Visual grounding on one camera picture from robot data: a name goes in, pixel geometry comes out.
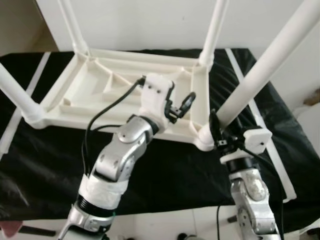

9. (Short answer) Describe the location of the long white plastic strip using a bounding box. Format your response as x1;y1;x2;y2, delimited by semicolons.
225;47;297;202
0;51;52;156

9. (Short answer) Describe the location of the white tapered table leg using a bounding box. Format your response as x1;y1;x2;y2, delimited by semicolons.
199;0;231;68
57;0;91;57
215;0;320;130
0;64;47;130

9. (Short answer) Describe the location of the black table cloth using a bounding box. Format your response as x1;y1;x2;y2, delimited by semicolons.
0;47;320;233

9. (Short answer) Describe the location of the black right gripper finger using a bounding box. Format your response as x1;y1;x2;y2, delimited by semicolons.
209;109;224;147

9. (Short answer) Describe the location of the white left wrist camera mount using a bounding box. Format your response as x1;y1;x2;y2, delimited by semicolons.
139;74;175;126

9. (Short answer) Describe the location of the pink object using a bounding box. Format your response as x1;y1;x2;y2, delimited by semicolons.
2;222;21;236

